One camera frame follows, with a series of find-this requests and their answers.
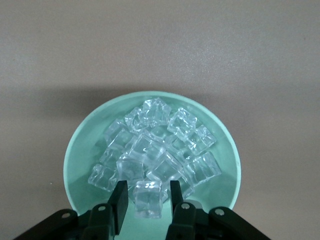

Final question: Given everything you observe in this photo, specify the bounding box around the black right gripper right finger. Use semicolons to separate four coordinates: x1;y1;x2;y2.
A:
166;180;269;240

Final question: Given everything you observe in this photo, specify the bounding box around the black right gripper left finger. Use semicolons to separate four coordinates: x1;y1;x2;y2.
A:
16;180;130;240

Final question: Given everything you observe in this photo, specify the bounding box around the clear acrylic ice cube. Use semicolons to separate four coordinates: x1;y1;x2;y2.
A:
126;129;167;166
124;106;146;134
99;147;121;171
164;134;191;161
116;152;146;188
146;151;186;186
87;163;118;192
103;119;134;151
142;98;172;127
183;151;223;188
166;107;198;141
132;179;164;220
188;125;218;156

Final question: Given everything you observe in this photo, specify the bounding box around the mint green ceramic bowl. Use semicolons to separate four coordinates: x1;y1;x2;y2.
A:
62;90;243;240

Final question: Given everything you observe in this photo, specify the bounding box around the brown table cover sheet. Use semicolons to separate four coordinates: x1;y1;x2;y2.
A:
0;0;320;240

